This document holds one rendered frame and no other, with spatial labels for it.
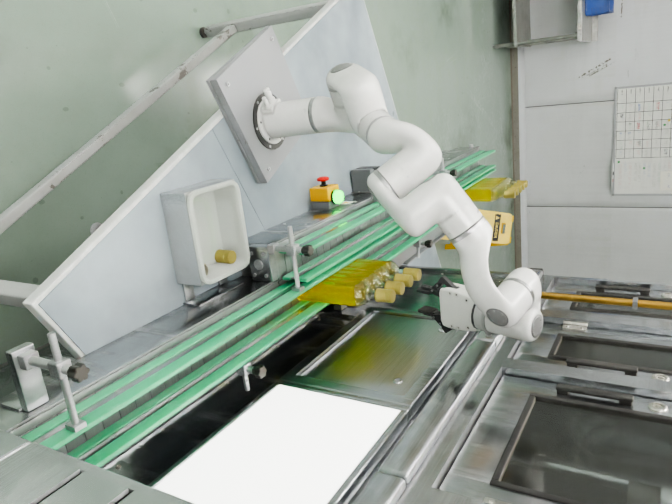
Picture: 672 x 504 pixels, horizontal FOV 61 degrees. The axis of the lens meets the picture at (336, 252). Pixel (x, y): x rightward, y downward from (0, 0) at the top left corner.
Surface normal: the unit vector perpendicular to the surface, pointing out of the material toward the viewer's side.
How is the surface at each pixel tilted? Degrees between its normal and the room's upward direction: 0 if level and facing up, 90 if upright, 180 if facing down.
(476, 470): 90
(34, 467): 90
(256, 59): 3
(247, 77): 3
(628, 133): 90
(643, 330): 90
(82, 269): 0
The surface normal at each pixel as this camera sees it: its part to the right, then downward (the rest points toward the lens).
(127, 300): 0.86, 0.05
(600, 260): -0.51, 0.29
